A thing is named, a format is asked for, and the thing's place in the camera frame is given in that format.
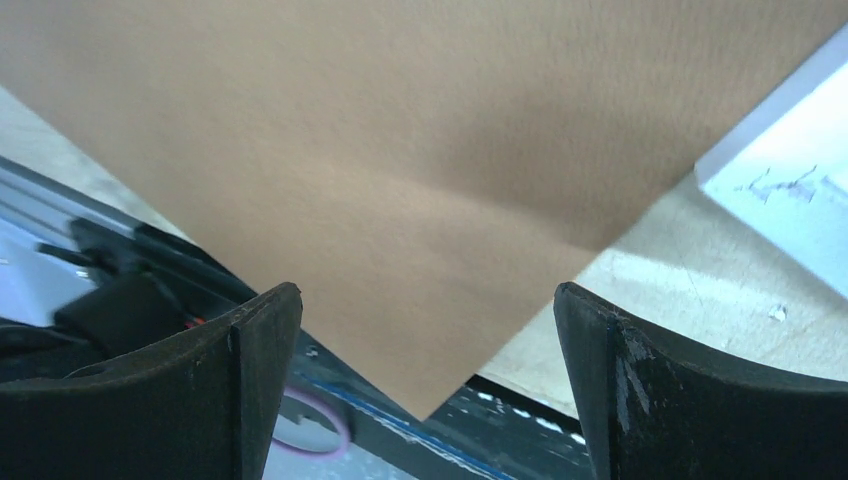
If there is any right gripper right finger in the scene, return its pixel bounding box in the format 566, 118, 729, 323
553, 282, 847, 479

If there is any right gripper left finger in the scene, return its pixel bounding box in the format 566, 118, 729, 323
1, 282, 303, 479

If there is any white picture frame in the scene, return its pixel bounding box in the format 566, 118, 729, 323
694, 27, 847, 296

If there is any brown cardboard backing board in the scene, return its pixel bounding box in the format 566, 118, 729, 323
1, 1, 847, 419

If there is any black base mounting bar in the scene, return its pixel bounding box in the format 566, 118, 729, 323
33, 218, 598, 480

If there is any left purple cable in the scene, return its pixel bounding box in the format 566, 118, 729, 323
271, 387, 352, 462

